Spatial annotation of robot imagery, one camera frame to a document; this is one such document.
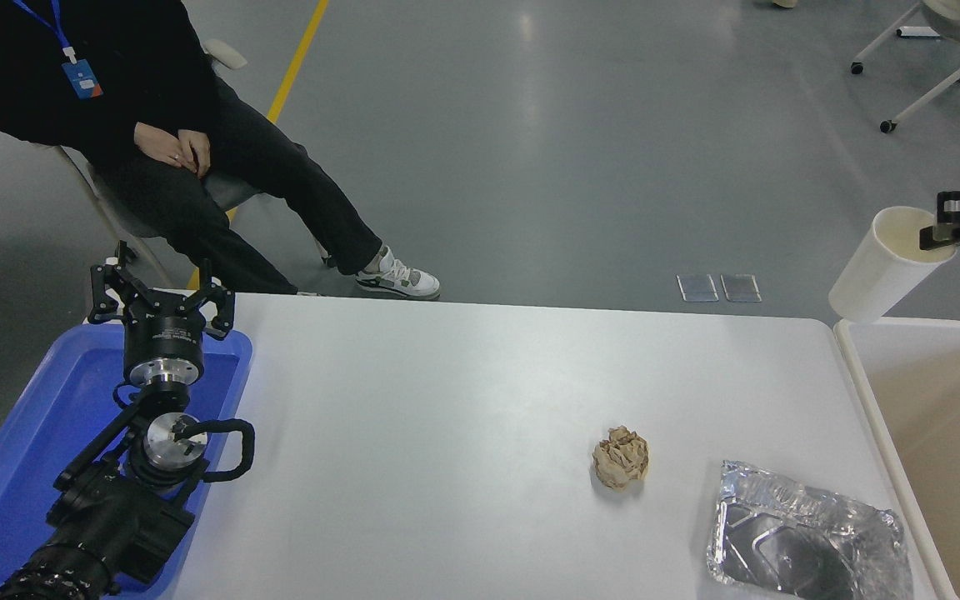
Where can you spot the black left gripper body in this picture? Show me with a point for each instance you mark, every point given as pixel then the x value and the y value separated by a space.
pixel 165 337

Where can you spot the white paper cup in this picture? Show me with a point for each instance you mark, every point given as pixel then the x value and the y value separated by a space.
pixel 880 275

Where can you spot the seated person's right hand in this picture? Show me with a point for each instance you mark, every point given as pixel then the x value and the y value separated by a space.
pixel 159 143

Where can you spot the seated person's left hand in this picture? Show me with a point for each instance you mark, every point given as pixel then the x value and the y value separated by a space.
pixel 197 154

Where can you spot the white wheeled chair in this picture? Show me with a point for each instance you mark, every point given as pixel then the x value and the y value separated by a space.
pixel 959 25

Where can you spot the blue plastic tray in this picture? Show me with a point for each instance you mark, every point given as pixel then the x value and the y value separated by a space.
pixel 13 467

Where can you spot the seated person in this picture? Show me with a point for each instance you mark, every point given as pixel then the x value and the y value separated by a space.
pixel 30 83

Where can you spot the large pale bin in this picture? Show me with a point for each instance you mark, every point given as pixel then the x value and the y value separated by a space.
pixel 947 467

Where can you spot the clear floor plate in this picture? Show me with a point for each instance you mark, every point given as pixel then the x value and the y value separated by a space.
pixel 741 287
pixel 698 287

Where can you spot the crumpled silver foil tray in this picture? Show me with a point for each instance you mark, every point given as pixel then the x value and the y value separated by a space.
pixel 780 542

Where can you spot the crumpled tan paper ball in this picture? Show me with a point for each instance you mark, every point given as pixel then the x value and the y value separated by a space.
pixel 620 458

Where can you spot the grey chair with white frame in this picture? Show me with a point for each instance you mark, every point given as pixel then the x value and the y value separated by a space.
pixel 234 193

